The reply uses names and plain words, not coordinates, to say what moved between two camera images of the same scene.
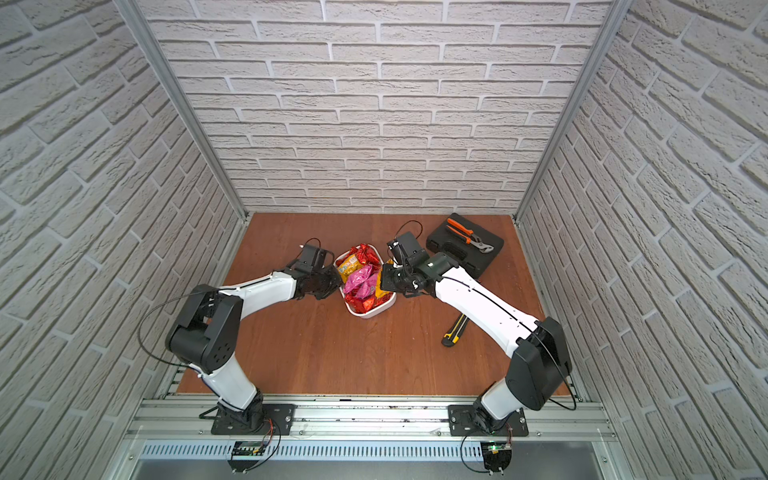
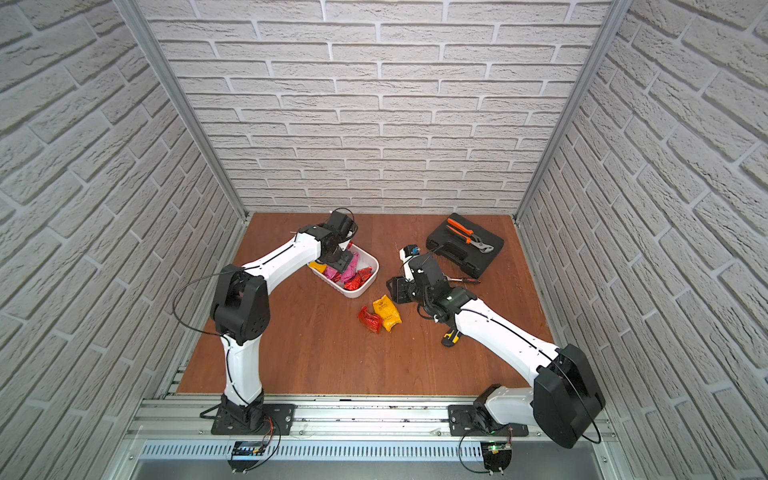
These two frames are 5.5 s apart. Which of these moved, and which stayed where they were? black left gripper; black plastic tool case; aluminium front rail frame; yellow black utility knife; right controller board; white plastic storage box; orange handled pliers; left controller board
Moved: white plastic storage box; black left gripper
Stayed: left controller board; yellow black utility knife; aluminium front rail frame; orange handled pliers; black plastic tool case; right controller board
